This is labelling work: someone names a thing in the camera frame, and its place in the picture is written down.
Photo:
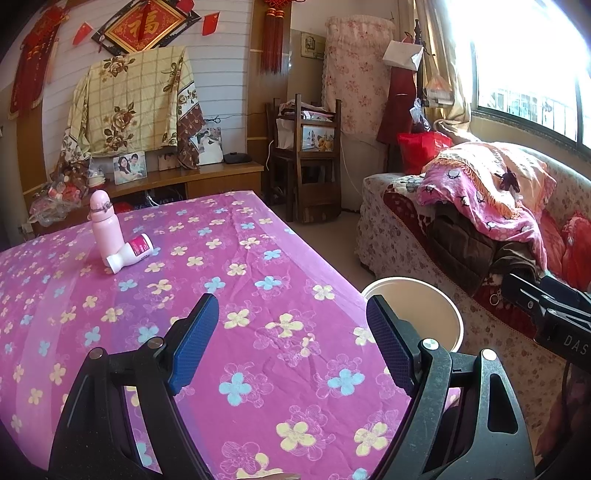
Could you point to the red knot tassels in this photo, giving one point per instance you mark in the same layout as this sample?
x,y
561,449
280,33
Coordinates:
x,y
273,37

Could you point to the white paper bag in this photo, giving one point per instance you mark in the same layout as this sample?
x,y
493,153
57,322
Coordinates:
x,y
401,54

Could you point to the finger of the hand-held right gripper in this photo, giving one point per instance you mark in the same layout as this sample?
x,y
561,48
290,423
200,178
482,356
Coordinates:
x,y
531,290

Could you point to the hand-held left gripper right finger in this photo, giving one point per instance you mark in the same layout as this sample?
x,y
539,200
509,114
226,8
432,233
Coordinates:
x,y
392,346

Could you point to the wedding photo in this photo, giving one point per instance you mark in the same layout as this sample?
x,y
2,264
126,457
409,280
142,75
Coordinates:
x,y
210,147

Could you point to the black set-top box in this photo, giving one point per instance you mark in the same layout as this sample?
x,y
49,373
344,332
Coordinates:
x,y
238,158

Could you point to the orange plastic bag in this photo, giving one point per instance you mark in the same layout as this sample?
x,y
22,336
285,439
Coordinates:
x,y
438,92

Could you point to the window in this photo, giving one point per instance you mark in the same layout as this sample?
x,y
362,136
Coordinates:
x,y
531,55

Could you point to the floral covered standing appliance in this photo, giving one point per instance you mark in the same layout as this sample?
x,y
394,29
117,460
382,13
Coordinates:
x,y
358,69

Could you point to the pink bottle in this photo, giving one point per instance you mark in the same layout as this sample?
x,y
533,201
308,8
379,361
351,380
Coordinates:
x,y
105,230

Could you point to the dark wooden chair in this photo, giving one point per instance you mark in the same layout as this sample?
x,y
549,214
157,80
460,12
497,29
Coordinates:
x,y
318,184

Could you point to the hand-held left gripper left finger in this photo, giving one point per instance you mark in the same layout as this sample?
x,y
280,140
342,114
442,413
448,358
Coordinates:
x,y
194,346

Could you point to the small red flag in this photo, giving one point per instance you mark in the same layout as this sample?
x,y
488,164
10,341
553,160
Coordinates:
x,y
84,33
210,24

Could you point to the purple floral tablecloth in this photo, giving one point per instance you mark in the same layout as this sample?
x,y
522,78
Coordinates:
x,y
277,392

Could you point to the small framed wall picture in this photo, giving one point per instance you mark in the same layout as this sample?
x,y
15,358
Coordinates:
x,y
313,46

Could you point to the red framed wall plaque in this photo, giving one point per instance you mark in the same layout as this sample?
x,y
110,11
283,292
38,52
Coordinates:
x,y
143,25

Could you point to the dark brown clothes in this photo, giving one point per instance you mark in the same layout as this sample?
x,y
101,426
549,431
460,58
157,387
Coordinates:
x,y
471,249

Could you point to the framed couple photo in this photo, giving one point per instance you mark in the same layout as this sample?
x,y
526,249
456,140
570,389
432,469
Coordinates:
x,y
130,168

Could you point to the floral covered sofa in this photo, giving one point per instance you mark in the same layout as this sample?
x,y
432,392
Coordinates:
x,y
383,230

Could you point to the white pill bottle magenta label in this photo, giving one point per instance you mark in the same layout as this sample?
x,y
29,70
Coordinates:
x,y
134,251

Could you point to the red pillow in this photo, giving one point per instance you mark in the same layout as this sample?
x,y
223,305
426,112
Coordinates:
x,y
572,249

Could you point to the red wall hanging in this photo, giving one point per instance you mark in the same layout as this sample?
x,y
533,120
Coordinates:
x,y
37,60

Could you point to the dark red garment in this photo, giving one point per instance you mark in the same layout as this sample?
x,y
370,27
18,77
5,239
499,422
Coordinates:
x,y
397,110

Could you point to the peach fringed blanket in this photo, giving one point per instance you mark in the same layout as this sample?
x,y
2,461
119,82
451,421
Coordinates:
x,y
489,161

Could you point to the fruit print box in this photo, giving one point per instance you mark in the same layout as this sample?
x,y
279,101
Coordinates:
x,y
317,138

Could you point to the wooden cabinet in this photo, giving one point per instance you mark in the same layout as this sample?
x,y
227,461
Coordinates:
x,y
221,177

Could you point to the white round bin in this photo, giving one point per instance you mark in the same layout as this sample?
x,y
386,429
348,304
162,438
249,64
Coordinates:
x,y
415,304

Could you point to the plastic bag of red items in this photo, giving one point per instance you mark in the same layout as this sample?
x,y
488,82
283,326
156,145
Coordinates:
x,y
64,198

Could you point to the beige curtain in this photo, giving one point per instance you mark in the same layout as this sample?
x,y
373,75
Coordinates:
x,y
455,46

